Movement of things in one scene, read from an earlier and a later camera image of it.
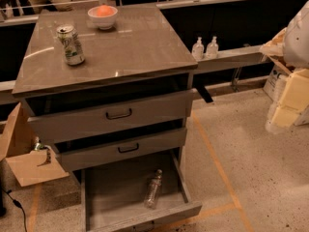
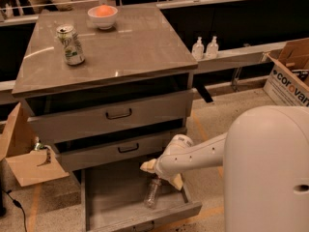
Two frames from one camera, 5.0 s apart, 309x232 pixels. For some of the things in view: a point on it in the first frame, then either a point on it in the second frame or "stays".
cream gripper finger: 285,116 -> 150,165
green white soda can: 71,43 stays
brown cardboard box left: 30,166 stays
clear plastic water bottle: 153,190 stays
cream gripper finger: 296,91 -> 178,182
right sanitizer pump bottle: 212,48 stays
